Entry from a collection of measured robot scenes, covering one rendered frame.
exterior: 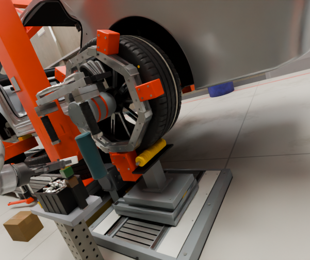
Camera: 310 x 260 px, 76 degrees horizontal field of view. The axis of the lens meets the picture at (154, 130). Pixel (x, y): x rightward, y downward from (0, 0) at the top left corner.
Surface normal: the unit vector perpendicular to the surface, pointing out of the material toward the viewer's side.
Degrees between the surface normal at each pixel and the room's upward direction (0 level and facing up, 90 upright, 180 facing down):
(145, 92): 90
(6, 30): 90
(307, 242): 0
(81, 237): 90
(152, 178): 90
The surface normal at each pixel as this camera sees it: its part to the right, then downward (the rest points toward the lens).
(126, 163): -0.53, 0.38
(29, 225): 0.88, -0.19
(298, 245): -0.33, -0.91
